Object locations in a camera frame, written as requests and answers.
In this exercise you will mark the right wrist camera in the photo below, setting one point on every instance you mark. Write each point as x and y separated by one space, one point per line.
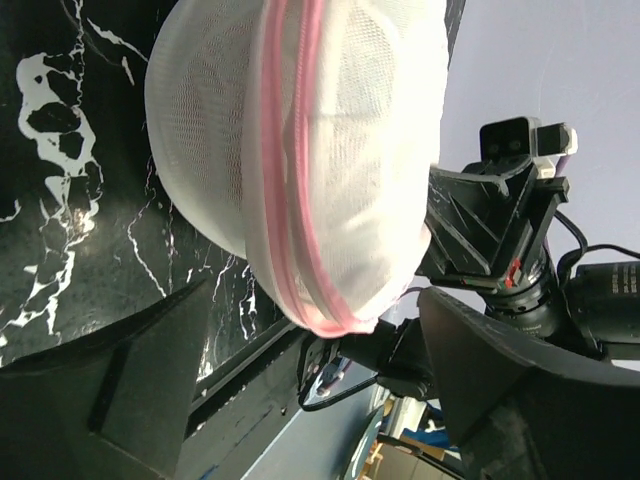
510 142

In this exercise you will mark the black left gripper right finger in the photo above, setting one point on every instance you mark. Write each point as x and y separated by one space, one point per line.
519 408

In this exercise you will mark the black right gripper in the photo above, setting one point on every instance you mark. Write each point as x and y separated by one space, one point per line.
488 235

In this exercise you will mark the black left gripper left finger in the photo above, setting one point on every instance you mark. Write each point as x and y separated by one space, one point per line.
113 404

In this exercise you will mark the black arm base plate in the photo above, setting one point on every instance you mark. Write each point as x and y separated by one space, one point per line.
242 408

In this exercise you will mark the white mesh laundry bag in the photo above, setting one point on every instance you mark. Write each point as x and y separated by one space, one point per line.
299 136

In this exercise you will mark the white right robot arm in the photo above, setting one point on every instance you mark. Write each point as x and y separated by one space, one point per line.
602 301

